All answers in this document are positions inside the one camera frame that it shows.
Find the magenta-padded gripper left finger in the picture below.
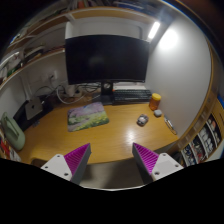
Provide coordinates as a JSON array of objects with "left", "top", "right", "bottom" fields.
[{"left": 40, "top": 143, "right": 92, "bottom": 185}]

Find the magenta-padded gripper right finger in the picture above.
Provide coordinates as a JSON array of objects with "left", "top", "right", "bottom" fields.
[{"left": 132, "top": 142, "right": 184, "bottom": 185}]

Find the transparent computer mouse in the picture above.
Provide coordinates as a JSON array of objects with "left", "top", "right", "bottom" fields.
[{"left": 136, "top": 113, "right": 150, "bottom": 127}]

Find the flower landscape print mouse pad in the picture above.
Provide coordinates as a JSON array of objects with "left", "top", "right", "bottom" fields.
[{"left": 67, "top": 101, "right": 110, "bottom": 133}]

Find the wooden side shelf unit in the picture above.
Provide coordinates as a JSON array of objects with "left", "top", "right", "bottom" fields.
[{"left": 176, "top": 96, "right": 224, "bottom": 168}]

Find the colourful book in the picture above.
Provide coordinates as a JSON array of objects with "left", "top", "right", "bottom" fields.
[{"left": 0, "top": 128, "right": 23, "bottom": 163}]

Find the black laptop stand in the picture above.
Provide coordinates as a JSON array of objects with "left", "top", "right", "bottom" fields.
[{"left": 13, "top": 94, "right": 54, "bottom": 133}]

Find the orange jar with yellow lid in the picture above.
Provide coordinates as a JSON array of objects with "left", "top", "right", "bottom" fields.
[{"left": 148, "top": 93, "right": 162, "bottom": 112}]

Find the silver laptop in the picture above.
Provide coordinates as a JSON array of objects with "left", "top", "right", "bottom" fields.
[{"left": 24, "top": 97, "right": 44, "bottom": 121}]

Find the dark grey mechanical keyboard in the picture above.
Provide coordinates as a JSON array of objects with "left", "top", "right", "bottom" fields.
[{"left": 112, "top": 88, "right": 153, "bottom": 104}]

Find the white power strip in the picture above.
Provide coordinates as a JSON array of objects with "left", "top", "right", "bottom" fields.
[{"left": 64, "top": 84, "right": 83, "bottom": 99}]

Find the black curved computer monitor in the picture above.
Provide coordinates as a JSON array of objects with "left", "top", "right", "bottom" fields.
[{"left": 64, "top": 34, "right": 150, "bottom": 106}]

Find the white cable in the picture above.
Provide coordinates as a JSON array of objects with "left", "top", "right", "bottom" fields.
[{"left": 54, "top": 84, "right": 84, "bottom": 106}]

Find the white wall socket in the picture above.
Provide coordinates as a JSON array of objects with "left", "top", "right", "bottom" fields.
[{"left": 46, "top": 70, "right": 58, "bottom": 81}]

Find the wooden wall shelf unit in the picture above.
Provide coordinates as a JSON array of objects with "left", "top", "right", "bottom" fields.
[{"left": 0, "top": 0, "right": 159, "bottom": 91}]

